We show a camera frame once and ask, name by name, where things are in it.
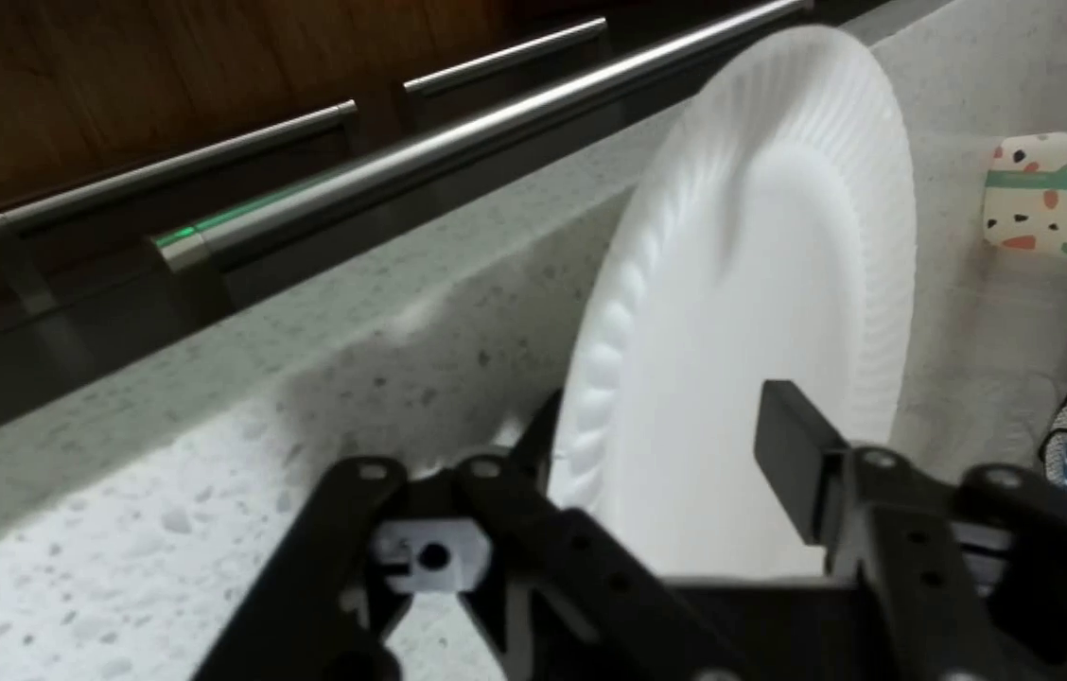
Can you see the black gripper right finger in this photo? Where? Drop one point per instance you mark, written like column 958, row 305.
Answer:
column 912, row 568

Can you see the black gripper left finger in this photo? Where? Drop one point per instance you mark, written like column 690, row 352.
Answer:
column 556, row 592

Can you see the white paper plate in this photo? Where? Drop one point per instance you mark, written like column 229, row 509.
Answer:
column 762, row 289

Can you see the speckled paper cup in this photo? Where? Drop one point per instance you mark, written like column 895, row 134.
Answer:
column 1063, row 193

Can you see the kitchen base cabinet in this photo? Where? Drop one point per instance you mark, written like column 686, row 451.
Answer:
column 118, row 78

